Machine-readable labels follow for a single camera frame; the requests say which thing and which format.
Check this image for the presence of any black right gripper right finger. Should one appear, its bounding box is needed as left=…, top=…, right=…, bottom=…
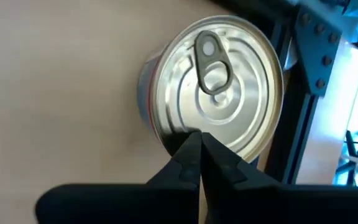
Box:
left=201, top=132, right=358, bottom=224

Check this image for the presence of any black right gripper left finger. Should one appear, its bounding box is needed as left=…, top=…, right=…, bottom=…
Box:
left=35, top=130, right=203, bottom=224

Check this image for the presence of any blue red salmon can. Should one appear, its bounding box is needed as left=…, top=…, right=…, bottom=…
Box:
left=137, top=14, right=285, bottom=163

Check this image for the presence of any black lattice stand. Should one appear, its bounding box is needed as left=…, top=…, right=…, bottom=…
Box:
left=335, top=129, right=358, bottom=187

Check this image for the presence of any black metal frame beam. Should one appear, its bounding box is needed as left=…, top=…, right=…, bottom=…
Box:
left=264, top=0, right=318, bottom=185

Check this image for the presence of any metal corner bracket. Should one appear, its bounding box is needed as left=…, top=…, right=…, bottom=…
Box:
left=293, top=5, right=343, bottom=98

